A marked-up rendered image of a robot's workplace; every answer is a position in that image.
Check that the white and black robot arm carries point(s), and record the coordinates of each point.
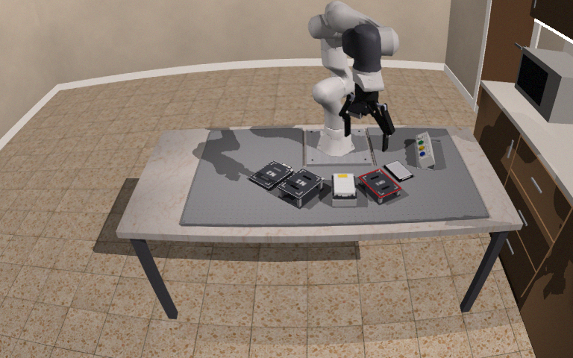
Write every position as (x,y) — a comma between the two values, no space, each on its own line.
(365,38)

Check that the grey operator button panel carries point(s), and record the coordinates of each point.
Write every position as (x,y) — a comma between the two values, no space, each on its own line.
(424,158)

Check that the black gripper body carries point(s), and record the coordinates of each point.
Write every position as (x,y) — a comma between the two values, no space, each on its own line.
(370,97)

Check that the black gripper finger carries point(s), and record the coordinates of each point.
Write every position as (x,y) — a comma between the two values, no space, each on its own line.
(389,129)
(345,116)

